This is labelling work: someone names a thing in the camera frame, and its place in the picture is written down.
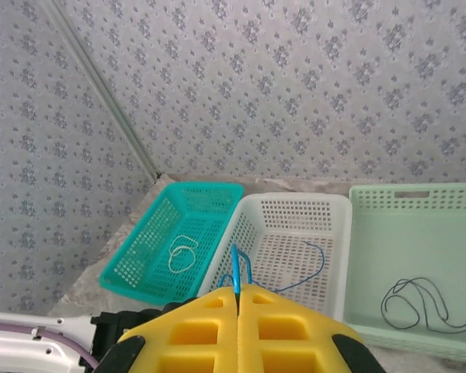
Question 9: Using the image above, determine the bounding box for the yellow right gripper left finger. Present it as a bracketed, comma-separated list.
[103, 285, 240, 373]

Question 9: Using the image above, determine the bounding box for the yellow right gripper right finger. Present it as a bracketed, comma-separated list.
[236, 284, 388, 373]

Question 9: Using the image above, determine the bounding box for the white cable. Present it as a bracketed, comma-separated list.
[167, 234, 199, 274]

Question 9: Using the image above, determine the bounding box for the blue cable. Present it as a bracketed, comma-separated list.
[218, 243, 254, 302]
[252, 239, 326, 295]

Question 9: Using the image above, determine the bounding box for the dark navy cable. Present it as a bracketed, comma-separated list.
[381, 277, 466, 333]

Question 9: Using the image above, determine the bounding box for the white perforated plastic basket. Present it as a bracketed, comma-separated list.
[197, 192, 353, 324]

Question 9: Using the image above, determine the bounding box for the light green plastic basket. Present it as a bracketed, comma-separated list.
[343, 183, 466, 366]

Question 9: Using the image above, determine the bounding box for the teal perforated plastic basket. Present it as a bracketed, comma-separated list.
[99, 182, 245, 306]

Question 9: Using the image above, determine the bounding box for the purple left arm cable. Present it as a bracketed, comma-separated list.
[0, 320, 100, 370]

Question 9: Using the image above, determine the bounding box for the aluminium frame corner post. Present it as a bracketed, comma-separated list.
[38, 0, 165, 183]

